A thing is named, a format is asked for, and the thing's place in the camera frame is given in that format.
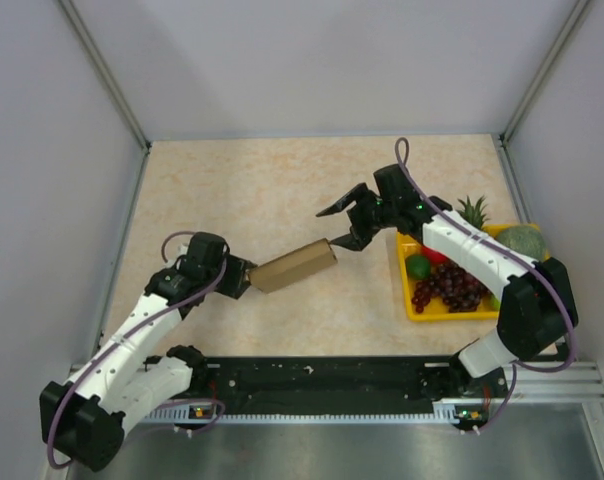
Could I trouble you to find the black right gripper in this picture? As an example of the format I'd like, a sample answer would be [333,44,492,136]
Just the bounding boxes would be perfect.
[317,185,396,252]

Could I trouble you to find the brown cardboard box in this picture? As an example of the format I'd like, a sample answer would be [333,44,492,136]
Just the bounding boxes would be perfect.
[248,239,338,294]

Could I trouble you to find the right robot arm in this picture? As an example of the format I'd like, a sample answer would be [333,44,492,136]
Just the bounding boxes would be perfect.
[319,164,575,396]

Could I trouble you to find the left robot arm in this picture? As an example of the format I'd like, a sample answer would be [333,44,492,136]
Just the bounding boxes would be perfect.
[39,232,256,471]

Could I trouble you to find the yellow plastic tray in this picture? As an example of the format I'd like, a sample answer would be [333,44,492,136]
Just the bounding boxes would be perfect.
[396,223,553,322]

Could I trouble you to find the green lime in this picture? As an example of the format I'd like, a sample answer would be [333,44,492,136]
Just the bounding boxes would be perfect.
[405,254,432,281]

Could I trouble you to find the red apple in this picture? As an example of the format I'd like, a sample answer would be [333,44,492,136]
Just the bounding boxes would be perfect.
[421,246,448,265]

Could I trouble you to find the orange pineapple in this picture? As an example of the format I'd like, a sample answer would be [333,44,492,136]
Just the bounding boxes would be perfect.
[457,195,489,230]

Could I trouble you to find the purple grape bunch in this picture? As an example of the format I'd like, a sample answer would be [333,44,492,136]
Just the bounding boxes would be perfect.
[411,263,489,314]

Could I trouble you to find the green apple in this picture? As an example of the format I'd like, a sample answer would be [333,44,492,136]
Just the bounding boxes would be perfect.
[489,296,501,311]

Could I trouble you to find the green melon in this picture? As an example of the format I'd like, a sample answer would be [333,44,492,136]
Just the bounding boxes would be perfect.
[495,225,548,261]

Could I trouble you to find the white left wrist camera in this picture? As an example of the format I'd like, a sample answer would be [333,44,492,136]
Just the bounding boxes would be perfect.
[176,243,188,257]

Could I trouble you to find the right aluminium frame post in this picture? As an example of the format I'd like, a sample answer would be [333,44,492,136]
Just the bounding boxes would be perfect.
[497,0,596,151]

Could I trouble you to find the aluminium frame post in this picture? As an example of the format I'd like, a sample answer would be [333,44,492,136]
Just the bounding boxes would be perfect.
[56,0,152,154]
[497,0,596,151]

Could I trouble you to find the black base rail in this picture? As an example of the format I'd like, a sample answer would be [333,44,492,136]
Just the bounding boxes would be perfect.
[176,356,507,416]

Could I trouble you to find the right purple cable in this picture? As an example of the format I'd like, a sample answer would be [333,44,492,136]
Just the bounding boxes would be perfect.
[393,136,581,435]

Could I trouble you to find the left aluminium frame post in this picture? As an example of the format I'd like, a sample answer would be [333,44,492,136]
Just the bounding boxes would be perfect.
[56,0,152,154]

